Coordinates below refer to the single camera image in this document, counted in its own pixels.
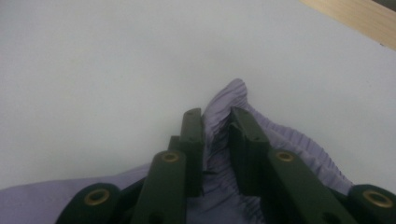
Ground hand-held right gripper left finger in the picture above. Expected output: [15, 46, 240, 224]
[167, 107, 205, 198]

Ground white table cover sheet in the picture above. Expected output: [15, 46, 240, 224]
[0, 0, 396, 195]

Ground purple shorts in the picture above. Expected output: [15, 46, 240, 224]
[0, 77, 354, 224]

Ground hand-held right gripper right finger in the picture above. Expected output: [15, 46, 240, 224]
[229, 106, 272, 198]

